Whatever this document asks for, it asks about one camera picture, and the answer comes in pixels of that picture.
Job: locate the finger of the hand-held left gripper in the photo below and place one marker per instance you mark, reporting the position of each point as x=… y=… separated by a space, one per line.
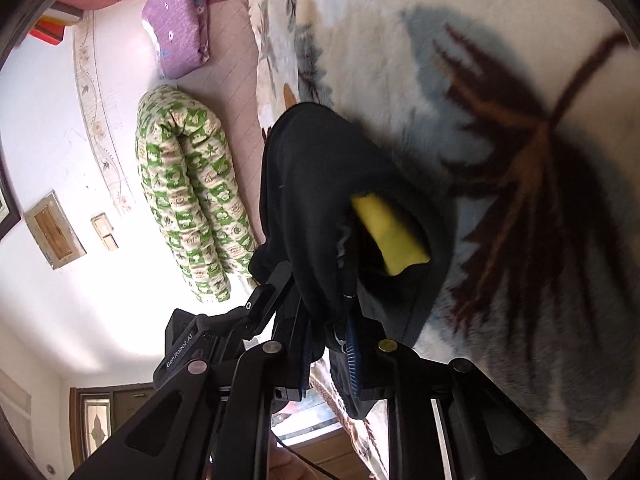
x=272 y=295

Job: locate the wall switch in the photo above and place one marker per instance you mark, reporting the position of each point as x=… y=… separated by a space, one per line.
x=105 y=232

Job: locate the wooden framed window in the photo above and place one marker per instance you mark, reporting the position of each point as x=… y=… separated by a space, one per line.
x=310 y=412

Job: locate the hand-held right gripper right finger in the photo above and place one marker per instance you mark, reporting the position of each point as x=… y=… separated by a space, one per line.
x=425 y=410

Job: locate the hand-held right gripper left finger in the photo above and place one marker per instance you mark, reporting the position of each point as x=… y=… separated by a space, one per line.
x=240 y=410

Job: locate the leaf print blanket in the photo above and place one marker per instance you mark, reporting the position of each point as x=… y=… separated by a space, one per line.
x=450 y=35

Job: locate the pink bed sheet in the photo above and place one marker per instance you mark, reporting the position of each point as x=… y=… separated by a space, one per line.
x=225 y=100

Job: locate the wall panel box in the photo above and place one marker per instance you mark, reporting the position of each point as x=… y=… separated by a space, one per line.
x=52 y=230

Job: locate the wooden door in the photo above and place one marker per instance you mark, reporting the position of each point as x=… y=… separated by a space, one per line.
x=100 y=420

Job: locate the stack of books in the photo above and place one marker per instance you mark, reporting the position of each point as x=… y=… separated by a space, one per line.
x=50 y=30

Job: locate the green patterned folded quilt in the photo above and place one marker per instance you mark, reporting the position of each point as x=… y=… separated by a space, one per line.
x=200 y=185

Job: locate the purple floral folded cloth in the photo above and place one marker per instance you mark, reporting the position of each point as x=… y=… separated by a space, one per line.
x=172 y=20

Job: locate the black pants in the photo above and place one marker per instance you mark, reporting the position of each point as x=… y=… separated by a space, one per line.
x=320 y=170

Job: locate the dark picture frame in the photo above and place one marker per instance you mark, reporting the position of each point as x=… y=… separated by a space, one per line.
x=7 y=205

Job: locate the yellow tag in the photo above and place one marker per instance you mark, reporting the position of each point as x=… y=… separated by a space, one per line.
x=390 y=235

